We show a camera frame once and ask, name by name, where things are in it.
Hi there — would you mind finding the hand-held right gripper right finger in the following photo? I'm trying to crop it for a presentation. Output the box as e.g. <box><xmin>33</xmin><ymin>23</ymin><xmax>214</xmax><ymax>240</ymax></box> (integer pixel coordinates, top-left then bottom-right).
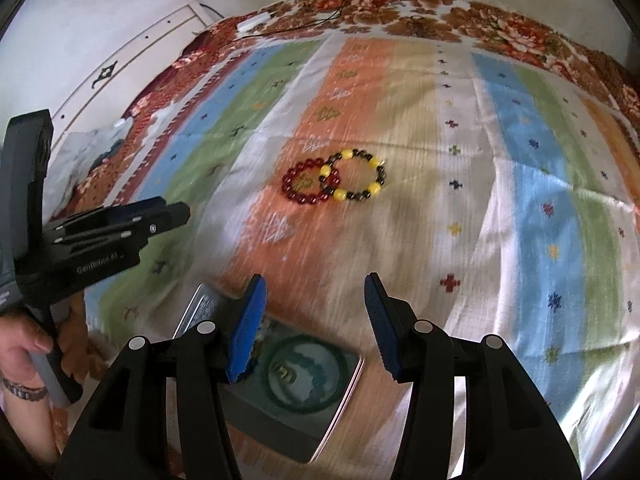
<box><xmin>363</xmin><ymin>272</ymin><xmax>583</xmax><ymax>480</ymax></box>

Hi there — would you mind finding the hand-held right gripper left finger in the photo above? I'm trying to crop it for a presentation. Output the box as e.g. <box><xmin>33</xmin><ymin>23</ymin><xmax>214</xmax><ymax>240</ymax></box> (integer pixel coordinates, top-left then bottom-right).
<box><xmin>55</xmin><ymin>274</ymin><xmax>268</xmax><ymax>480</ymax></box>

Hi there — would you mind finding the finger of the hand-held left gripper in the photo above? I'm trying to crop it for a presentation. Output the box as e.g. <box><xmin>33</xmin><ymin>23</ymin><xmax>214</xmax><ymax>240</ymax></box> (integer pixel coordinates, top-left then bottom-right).
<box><xmin>52</xmin><ymin>202</ymin><xmax>192</xmax><ymax>257</ymax></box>
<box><xmin>50</xmin><ymin>197</ymin><xmax>168</xmax><ymax>233</ymax></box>

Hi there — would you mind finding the green jade bangle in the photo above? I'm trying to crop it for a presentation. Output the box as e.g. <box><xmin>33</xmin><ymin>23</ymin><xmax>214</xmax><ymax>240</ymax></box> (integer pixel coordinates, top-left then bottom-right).
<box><xmin>257</xmin><ymin>335</ymin><xmax>348</xmax><ymax>413</ymax></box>

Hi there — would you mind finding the multicolour glass bead bracelet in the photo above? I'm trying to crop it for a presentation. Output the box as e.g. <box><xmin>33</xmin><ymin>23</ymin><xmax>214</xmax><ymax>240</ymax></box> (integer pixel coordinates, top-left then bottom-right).
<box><xmin>270</xmin><ymin>350</ymin><xmax>343</xmax><ymax>398</ymax></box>

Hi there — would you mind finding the yellow and dark bead bracelet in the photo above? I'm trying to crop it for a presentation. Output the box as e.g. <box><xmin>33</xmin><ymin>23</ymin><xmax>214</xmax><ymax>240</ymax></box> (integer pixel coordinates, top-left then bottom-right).
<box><xmin>317</xmin><ymin>147</ymin><xmax>388</xmax><ymax>202</ymax></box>

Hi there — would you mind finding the dark red bead bracelet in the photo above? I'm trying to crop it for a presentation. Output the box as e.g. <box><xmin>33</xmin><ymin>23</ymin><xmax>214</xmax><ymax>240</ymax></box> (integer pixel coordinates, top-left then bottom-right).
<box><xmin>281</xmin><ymin>157</ymin><xmax>342</xmax><ymax>206</ymax></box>

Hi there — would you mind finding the person's left forearm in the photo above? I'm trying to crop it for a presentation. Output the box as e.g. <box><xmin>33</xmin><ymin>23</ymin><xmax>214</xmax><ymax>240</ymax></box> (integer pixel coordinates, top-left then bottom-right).
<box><xmin>0</xmin><ymin>385</ymin><xmax>62</xmax><ymax>467</ymax></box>

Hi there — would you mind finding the person's left hand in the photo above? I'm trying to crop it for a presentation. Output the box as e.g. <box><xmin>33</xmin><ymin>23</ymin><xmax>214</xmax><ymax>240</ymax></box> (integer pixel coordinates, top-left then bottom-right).
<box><xmin>0</xmin><ymin>307</ymin><xmax>53</xmax><ymax>386</ymax></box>

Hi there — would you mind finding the white cabinet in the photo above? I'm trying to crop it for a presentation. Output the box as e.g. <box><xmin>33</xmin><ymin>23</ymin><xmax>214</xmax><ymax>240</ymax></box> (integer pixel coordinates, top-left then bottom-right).
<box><xmin>50</xmin><ymin>2</ymin><xmax>217</xmax><ymax>136</ymax></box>

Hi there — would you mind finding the striped printed cloth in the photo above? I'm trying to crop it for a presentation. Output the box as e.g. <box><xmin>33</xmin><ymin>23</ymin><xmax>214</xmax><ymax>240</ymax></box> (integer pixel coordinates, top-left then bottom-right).
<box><xmin>85</xmin><ymin>35</ymin><xmax>640</xmax><ymax>480</ymax></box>

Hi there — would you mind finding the dark beaded wristband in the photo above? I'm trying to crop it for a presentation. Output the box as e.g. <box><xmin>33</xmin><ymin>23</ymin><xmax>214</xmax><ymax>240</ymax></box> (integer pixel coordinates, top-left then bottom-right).
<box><xmin>0</xmin><ymin>377</ymin><xmax>48</xmax><ymax>402</ymax></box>

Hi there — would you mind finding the striped colourful bedsheet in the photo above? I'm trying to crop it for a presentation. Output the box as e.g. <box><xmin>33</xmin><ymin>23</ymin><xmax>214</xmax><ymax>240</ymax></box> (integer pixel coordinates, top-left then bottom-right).
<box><xmin>42</xmin><ymin>0</ymin><xmax>640</xmax><ymax>480</ymax></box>

